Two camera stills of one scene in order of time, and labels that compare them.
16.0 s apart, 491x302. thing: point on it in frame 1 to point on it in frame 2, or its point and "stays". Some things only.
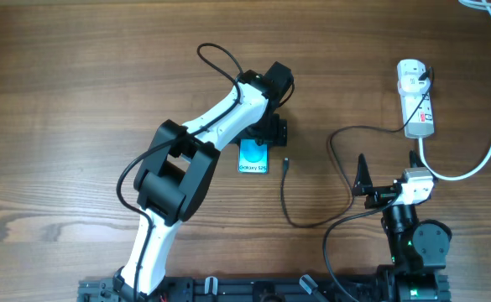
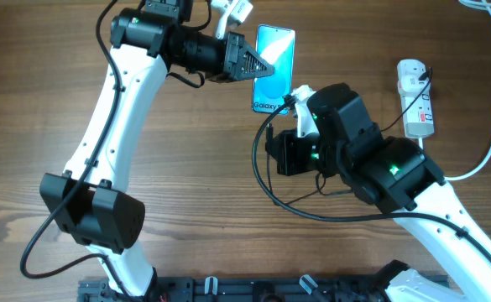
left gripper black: (276, 133) to (235, 50)
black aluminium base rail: (255, 288) stays
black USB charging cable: (431, 74) to (428, 72)
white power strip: (416, 106) stays
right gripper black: (363, 186) to (289, 163)
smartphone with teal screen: (253, 158) to (275, 46)
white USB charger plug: (410, 83) stays
